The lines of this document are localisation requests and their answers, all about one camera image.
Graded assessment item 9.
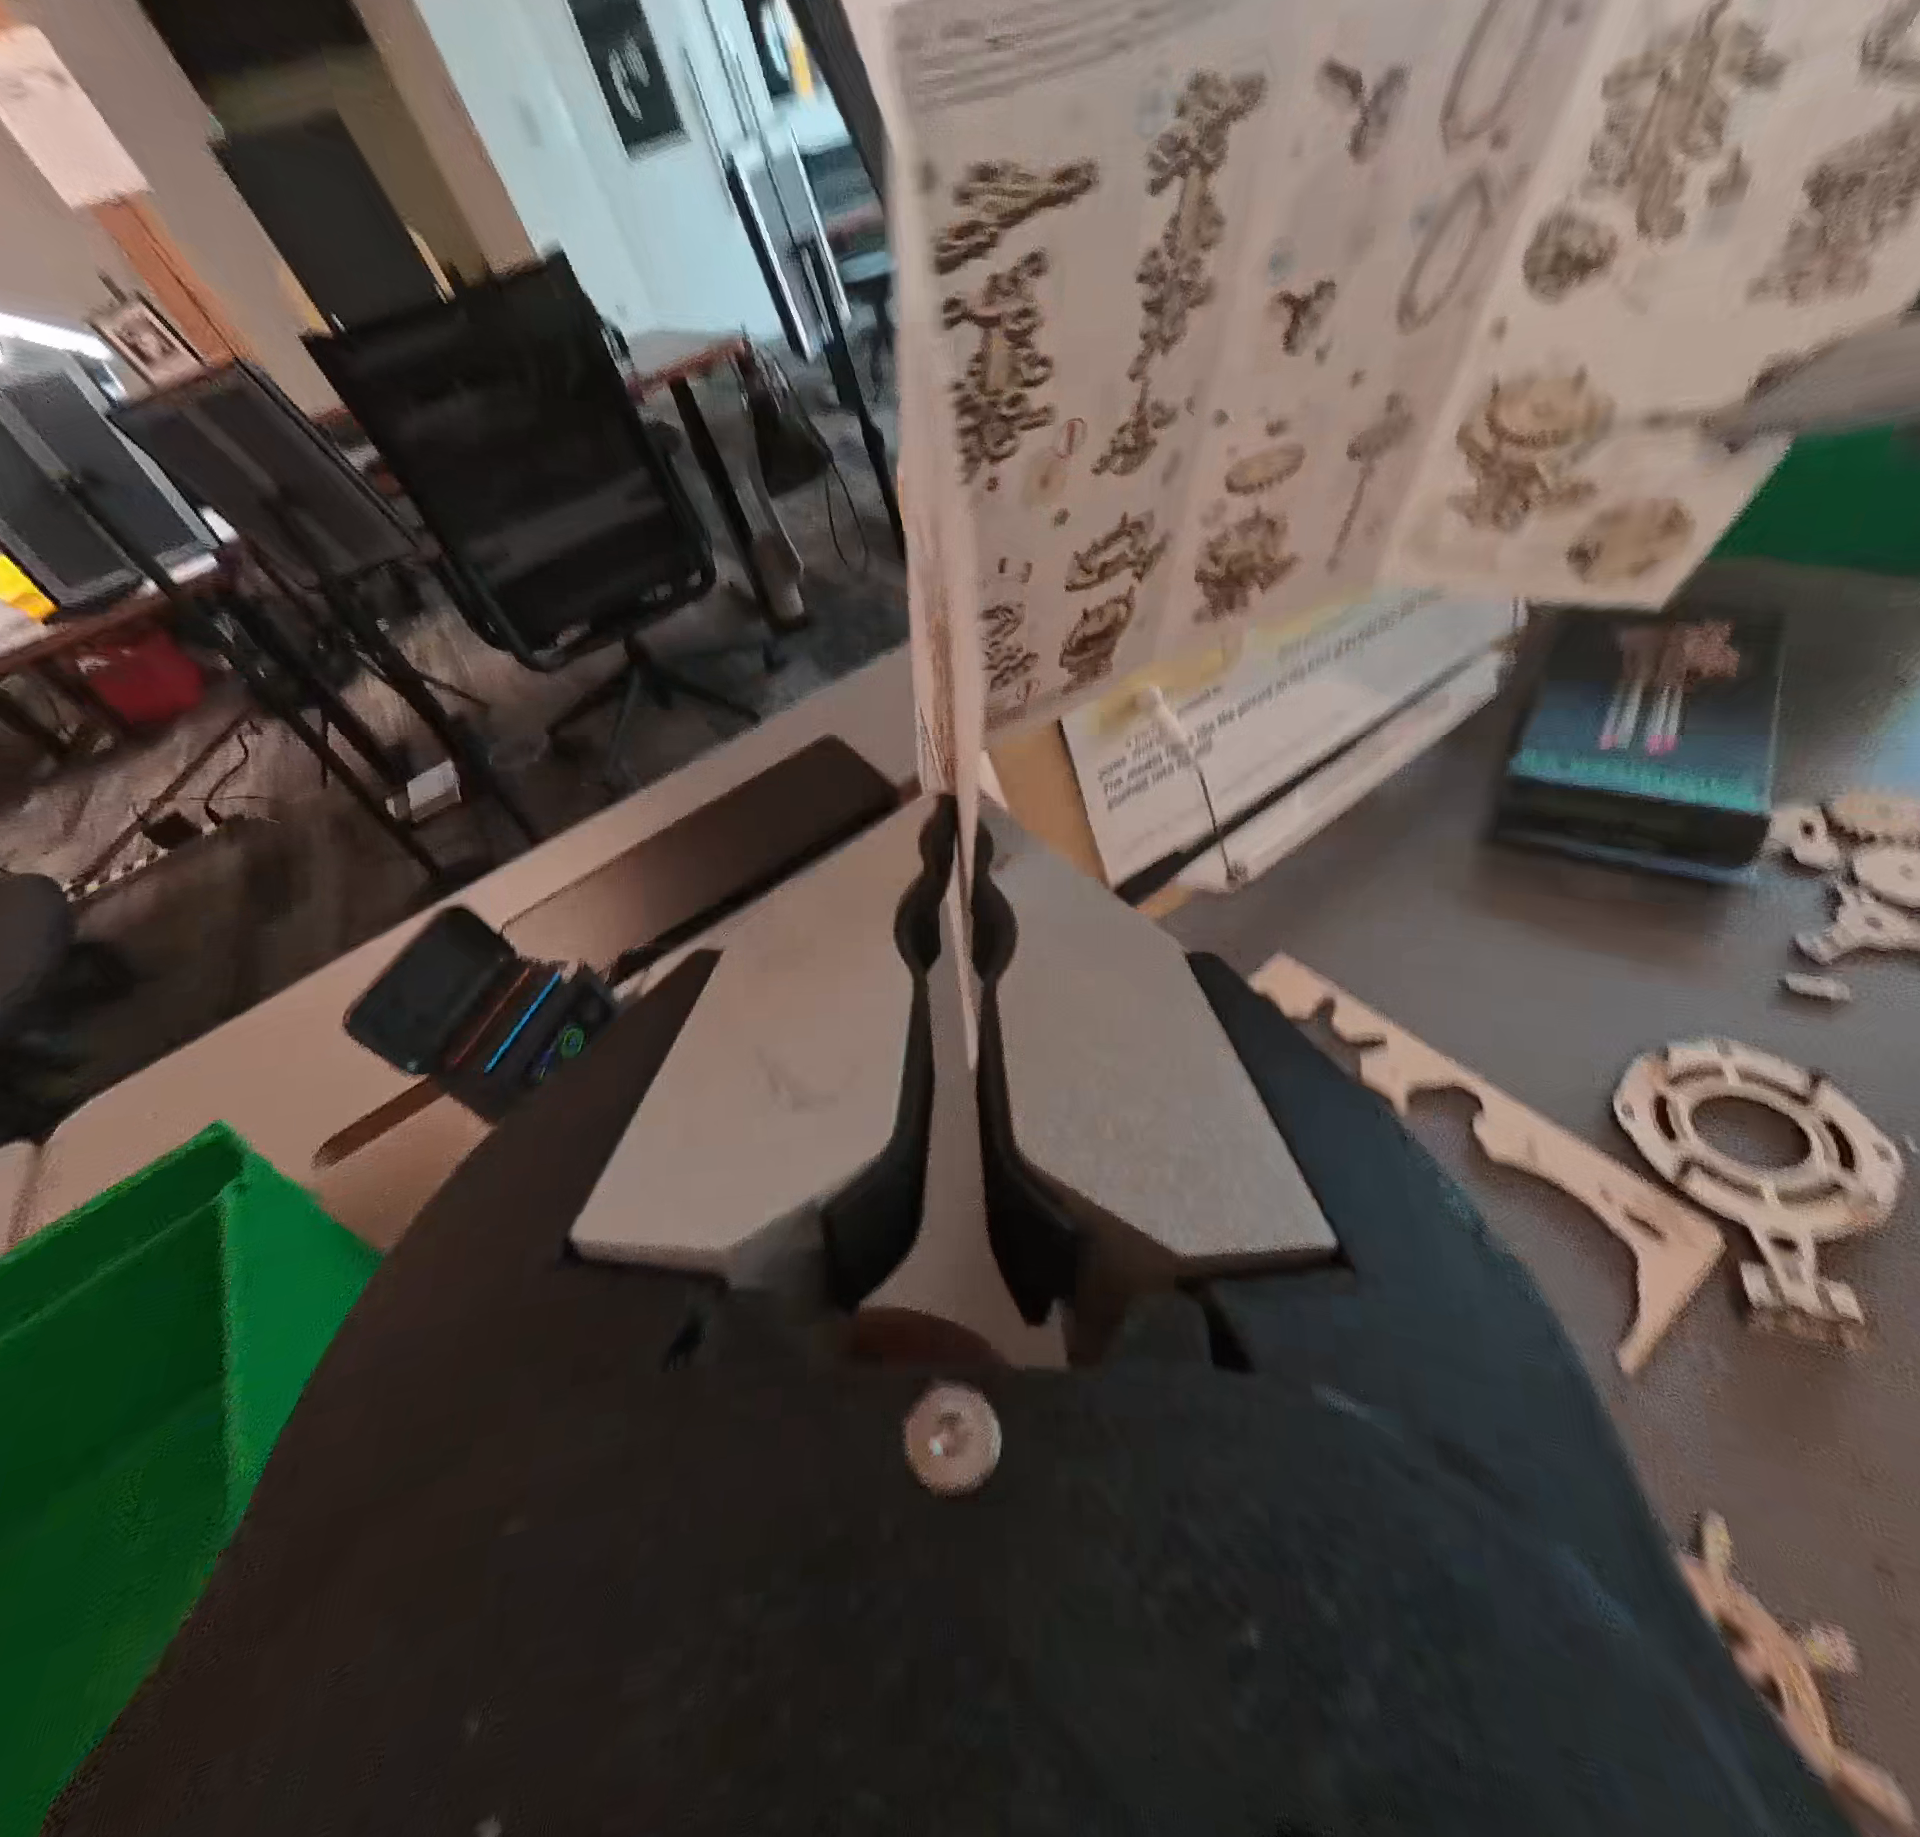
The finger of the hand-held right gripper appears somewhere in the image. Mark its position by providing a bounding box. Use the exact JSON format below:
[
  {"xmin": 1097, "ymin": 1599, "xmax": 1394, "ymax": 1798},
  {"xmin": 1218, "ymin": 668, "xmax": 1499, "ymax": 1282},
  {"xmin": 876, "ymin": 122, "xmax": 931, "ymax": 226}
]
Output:
[{"xmin": 1702, "ymin": 325, "xmax": 1920, "ymax": 454}]

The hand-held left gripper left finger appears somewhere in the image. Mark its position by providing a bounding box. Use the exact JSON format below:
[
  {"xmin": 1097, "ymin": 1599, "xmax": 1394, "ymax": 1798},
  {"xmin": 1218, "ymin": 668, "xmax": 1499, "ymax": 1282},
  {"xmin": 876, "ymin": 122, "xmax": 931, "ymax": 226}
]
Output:
[{"xmin": 570, "ymin": 794, "xmax": 945, "ymax": 1309}]

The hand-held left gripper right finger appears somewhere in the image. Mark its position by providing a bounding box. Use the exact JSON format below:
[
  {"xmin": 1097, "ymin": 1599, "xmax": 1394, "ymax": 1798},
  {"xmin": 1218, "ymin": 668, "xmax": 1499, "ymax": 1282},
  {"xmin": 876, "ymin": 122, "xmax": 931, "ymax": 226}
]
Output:
[{"xmin": 972, "ymin": 809, "xmax": 1340, "ymax": 1325}]

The green plastic bin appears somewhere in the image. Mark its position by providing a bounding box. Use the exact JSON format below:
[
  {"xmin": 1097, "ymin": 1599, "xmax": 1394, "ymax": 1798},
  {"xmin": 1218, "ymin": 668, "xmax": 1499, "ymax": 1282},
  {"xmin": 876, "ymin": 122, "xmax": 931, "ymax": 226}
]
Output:
[
  {"xmin": 1747, "ymin": 426, "xmax": 1920, "ymax": 583},
  {"xmin": 0, "ymin": 1117, "xmax": 384, "ymax": 1837}
]

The printed paper instruction sheet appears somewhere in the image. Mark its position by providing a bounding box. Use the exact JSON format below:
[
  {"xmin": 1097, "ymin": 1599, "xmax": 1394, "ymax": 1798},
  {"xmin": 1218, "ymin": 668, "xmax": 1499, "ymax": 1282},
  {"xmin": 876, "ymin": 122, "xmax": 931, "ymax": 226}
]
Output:
[{"xmin": 885, "ymin": 0, "xmax": 1920, "ymax": 1074}]

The black flat pad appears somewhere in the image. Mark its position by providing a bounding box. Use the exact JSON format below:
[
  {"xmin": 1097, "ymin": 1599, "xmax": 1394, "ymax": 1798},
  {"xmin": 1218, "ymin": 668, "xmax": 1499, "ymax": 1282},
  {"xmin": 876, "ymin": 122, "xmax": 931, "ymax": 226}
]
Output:
[{"xmin": 494, "ymin": 736, "xmax": 906, "ymax": 976}]

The tan cardboard box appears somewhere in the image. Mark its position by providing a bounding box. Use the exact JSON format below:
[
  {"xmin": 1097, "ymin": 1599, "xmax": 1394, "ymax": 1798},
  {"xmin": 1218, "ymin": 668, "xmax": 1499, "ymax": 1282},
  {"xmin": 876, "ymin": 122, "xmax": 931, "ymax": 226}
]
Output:
[{"xmin": 986, "ymin": 725, "xmax": 1116, "ymax": 887}]

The black open device case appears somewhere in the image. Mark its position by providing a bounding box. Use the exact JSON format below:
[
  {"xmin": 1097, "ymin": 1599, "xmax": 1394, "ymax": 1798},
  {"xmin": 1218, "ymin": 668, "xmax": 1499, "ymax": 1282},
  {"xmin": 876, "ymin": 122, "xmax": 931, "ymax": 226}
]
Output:
[{"xmin": 343, "ymin": 904, "xmax": 620, "ymax": 1122}]

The long curved wooden part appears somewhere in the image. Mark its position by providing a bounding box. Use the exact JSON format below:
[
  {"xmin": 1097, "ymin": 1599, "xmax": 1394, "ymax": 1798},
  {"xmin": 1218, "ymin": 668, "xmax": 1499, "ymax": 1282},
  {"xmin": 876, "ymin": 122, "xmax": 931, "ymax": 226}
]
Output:
[{"xmin": 1249, "ymin": 952, "xmax": 1731, "ymax": 1376}]

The black printed box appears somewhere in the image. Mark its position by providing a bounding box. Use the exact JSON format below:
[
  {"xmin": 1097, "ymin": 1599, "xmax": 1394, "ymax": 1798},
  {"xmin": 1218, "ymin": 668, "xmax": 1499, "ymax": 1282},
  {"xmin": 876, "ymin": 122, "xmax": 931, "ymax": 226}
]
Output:
[{"xmin": 1493, "ymin": 605, "xmax": 1790, "ymax": 882}]

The white printed board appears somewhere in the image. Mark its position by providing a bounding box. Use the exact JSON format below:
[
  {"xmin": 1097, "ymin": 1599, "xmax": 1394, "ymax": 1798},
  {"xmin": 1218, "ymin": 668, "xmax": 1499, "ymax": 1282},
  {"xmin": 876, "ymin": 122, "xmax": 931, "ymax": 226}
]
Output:
[{"xmin": 1056, "ymin": 589, "xmax": 1525, "ymax": 897}]

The wooden gear assembly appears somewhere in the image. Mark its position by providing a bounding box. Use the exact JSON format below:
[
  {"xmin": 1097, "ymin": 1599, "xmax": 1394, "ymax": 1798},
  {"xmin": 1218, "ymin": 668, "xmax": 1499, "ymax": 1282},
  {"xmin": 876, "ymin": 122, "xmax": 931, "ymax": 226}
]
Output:
[{"xmin": 1766, "ymin": 790, "xmax": 1920, "ymax": 968}]

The black mesh office chair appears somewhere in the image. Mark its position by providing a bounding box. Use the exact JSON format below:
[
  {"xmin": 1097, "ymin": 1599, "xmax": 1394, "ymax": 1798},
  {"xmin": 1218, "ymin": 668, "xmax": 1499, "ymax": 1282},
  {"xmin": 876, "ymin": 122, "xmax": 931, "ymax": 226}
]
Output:
[{"xmin": 304, "ymin": 251, "xmax": 798, "ymax": 762}]

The desk with red edge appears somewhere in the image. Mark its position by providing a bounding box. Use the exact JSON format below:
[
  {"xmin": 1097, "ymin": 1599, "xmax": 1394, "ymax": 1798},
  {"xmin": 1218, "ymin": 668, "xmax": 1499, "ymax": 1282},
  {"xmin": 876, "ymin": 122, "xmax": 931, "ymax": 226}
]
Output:
[{"xmin": 619, "ymin": 328, "xmax": 821, "ymax": 642}]

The red container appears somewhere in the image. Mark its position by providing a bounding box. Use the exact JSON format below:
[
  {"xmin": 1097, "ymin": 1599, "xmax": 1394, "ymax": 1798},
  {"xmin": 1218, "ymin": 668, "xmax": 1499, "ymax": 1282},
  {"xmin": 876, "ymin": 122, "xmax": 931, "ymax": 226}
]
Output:
[{"xmin": 83, "ymin": 629, "xmax": 208, "ymax": 733}]

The dark computer monitor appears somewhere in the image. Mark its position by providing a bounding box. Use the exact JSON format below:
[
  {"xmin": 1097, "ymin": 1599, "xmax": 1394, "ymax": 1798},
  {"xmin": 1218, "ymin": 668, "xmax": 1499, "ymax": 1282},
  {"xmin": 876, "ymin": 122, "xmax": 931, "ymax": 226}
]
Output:
[
  {"xmin": 0, "ymin": 353, "xmax": 229, "ymax": 612},
  {"xmin": 112, "ymin": 359, "xmax": 426, "ymax": 583}
]

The long table with black legs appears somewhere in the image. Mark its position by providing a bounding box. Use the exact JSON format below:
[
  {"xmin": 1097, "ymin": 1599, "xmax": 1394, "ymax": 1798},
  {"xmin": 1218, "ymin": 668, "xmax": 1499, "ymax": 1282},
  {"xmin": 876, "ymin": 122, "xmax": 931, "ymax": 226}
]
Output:
[{"xmin": 0, "ymin": 546, "xmax": 543, "ymax": 879}]

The ornate wooden part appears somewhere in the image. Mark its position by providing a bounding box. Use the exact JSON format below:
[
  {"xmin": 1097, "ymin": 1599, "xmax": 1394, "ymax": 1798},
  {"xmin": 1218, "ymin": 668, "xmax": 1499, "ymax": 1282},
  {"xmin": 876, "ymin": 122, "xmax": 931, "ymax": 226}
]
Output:
[{"xmin": 1676, "ymin": 1511, "xmax": 1920, "ymax": 1837}]

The small framed picture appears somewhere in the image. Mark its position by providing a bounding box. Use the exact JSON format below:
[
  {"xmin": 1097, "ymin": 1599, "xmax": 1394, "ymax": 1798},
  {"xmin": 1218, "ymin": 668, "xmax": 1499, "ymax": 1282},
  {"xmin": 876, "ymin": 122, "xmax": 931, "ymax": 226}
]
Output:
[{"xmin": 86, "ymin": 293, "xmax": 200, "ymax": 378}]

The white cable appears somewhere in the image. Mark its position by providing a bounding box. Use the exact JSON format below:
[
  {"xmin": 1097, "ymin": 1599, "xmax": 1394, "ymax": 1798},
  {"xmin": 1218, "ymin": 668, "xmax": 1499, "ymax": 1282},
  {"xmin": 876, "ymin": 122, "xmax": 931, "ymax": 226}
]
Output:
[{"xmin": 1137, "ymin": 687, "xmax": 1251, "ymax": 889}]

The ring-shaped wooden part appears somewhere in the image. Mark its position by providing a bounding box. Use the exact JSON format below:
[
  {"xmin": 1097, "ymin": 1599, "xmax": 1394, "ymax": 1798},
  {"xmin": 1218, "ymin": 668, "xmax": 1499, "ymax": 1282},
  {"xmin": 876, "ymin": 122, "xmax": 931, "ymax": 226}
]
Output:
[{"xmin": 1613, "ymin": 1035, "xmax": 1908, "ymax": 1346}]

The black wall poster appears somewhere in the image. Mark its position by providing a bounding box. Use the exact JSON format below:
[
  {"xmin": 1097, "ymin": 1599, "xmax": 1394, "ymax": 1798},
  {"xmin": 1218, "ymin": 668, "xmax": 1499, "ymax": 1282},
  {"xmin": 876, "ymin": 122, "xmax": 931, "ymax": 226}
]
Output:
[{"xmin": 558, "ymin": 0, "xmax": 696, "ymax": 162}]

